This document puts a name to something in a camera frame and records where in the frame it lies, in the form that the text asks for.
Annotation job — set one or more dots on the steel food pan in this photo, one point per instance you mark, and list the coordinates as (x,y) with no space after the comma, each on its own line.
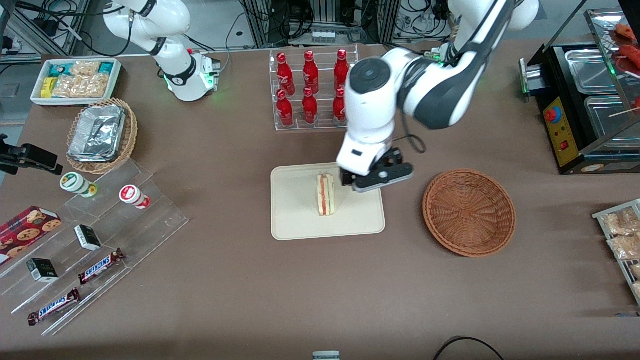
(590,70)
(607,117)

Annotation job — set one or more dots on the green lid white cup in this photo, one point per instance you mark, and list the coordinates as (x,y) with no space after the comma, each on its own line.
(75,183)

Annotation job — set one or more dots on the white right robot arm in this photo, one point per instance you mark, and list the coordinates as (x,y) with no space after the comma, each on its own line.
(165,30)

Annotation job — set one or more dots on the red cola bottle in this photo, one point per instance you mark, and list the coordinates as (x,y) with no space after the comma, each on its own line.
(285,75)
(309,109)
(310,72)
(340,67)
(338,109)
(284,111)

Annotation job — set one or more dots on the black hot food display machine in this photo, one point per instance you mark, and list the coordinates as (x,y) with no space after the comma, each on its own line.
(562,135)

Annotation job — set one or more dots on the small black white box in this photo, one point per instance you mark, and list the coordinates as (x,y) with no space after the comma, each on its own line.
(87,237)
(42,270)

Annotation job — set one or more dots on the triangular sandwich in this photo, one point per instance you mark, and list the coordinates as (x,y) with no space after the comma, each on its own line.
(325,196)

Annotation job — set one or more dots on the yellow snack packet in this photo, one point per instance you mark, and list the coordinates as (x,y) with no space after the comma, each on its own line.
(48,88)

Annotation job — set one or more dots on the red lid white cup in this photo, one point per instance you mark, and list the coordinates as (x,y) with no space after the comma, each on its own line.
(132,195)

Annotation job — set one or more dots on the red cookie box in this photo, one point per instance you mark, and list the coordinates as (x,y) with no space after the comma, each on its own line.
(25,230)

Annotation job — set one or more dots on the small grey device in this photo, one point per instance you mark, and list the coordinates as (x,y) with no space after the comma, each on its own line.
(326,356)

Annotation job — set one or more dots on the aluminium equipment rack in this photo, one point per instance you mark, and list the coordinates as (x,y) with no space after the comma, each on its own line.
(325,15)

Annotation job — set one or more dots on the clear bag of fried snacks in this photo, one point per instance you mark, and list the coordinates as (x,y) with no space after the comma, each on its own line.
(625,247)
(622,222)

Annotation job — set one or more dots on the teal snack packet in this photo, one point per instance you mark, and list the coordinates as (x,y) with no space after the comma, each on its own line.
(61,69)

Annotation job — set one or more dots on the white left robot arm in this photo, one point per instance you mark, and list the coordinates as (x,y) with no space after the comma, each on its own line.
(435,90)

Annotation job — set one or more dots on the tray of packaged snacks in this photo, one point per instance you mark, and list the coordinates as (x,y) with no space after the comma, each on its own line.
(600,216)

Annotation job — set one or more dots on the beige plastic tray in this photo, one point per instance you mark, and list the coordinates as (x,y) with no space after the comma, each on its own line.
(295,210)

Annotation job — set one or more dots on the white rectangular snack bin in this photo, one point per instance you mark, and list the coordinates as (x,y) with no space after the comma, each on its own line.
(36,95)

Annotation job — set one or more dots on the oval tan wicker basket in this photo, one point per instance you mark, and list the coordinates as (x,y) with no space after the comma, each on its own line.
(131,135)

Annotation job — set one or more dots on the snickers chocolate bar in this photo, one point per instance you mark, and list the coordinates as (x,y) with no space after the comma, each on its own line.
(100,266)
(54,306)

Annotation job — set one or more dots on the round brown wicker basket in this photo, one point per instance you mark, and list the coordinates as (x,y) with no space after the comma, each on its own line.
(467,215)

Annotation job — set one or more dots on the aluminium foil container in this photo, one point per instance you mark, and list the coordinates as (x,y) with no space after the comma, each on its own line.
(97,135)

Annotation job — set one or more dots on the black camera clamp mount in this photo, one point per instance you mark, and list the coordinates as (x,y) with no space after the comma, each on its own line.
(35,156)

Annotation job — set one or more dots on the clear acrylic step display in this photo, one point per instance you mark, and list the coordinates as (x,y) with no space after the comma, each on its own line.
(150,225)

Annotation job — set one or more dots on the clear acrylic bottle rack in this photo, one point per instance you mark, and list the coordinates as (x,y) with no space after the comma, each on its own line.
(322,107)

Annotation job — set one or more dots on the red sausage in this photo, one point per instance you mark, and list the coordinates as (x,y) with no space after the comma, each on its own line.
(627,32)
(631,54)

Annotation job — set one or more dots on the clear bag of crackers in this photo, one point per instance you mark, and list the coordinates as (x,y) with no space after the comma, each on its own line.
(82,86)

